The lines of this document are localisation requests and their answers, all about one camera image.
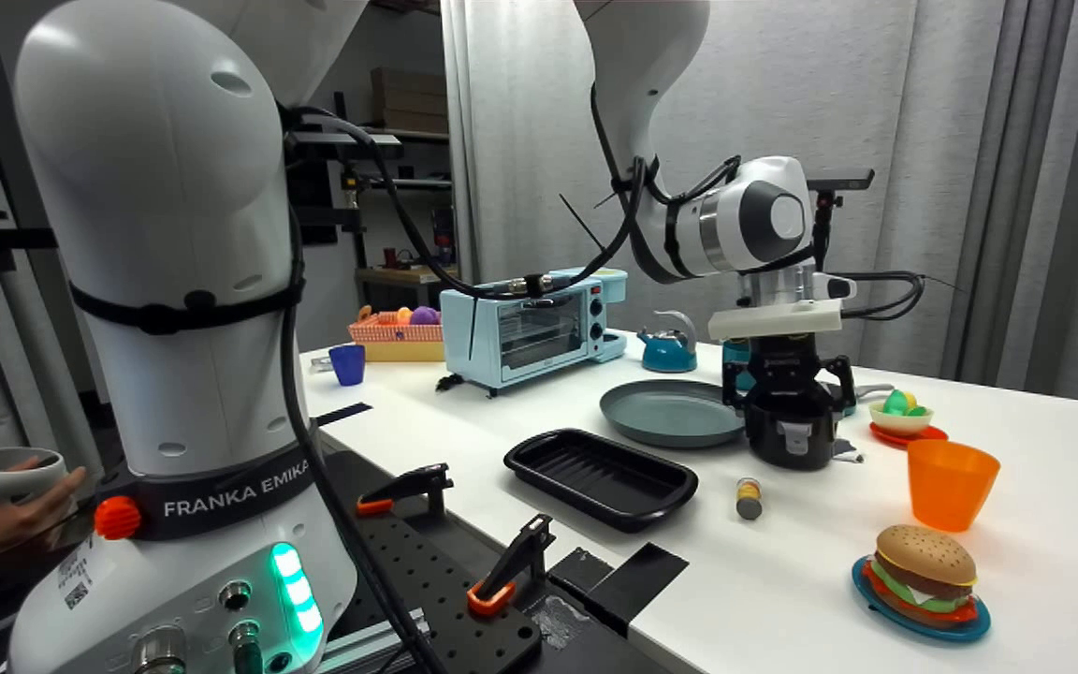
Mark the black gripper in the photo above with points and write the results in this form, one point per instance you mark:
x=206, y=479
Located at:
x=789, y=362

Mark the black measuring cup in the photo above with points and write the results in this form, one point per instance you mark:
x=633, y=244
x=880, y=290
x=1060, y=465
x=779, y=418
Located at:
x=795, y=435

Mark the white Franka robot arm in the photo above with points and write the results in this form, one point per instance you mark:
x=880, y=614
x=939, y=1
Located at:
x=165, y=187

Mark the small red toy plate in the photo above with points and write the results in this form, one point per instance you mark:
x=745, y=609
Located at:
x=909, y=435

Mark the grey round plate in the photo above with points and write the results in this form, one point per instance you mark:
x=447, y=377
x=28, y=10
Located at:
x=670, y=413

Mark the orange plastic cup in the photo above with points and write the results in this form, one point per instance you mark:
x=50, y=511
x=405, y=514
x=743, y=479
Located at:
x=954, y=484

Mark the small teal toy plate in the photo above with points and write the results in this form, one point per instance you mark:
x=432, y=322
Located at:
x=926, y=621

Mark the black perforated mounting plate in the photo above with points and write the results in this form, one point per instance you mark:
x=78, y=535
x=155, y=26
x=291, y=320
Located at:
x=438, y=584

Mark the blue plastic cup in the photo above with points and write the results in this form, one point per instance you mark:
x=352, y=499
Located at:
x=346, y=364

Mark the operator hand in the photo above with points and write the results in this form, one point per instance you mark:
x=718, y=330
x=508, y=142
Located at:
x=19, y=520

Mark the small yellow toy can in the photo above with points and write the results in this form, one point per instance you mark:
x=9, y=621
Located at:
x=749, y=499

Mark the teal toy kettle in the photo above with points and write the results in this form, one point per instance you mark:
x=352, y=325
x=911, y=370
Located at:
x=668, y=354

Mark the black tripod stand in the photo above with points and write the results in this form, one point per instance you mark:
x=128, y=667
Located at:
x=830, y=198

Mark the black rectangular ridged tray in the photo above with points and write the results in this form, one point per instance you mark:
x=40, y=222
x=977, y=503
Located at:
x=602, y=476

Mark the toy hamburger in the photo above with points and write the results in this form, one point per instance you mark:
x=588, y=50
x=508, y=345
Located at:
x=926, y=566

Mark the black tape patch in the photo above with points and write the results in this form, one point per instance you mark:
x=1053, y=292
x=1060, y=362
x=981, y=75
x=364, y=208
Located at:
x=633, y=584

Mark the light blue toaster oven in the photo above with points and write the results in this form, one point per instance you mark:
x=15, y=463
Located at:
x=533, y=330

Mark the grey curtain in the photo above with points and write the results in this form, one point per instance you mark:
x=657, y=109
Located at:
x=1040, y=187

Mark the black clamp with orange tip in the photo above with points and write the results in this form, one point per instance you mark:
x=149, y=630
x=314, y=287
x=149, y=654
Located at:
x=412, y=488
x=508, y=566

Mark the purple toy piece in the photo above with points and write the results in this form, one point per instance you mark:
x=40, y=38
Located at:
x=425, y=315

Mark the pink toy tray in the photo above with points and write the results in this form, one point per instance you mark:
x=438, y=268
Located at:
x=396, y=342

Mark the dark metal shelf rack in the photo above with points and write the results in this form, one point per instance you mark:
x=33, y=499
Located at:
x=401, y=187

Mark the black tape strip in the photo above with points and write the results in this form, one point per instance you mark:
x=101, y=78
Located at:
x=344, y=413

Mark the aluminium extrusion bar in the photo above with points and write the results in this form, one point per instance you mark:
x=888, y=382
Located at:
x=377, y=645

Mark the brown cardboard box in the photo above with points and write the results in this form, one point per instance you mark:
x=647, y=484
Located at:
x=408, y=97

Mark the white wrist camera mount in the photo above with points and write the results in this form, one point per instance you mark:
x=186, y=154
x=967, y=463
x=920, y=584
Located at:
x=775, y=320

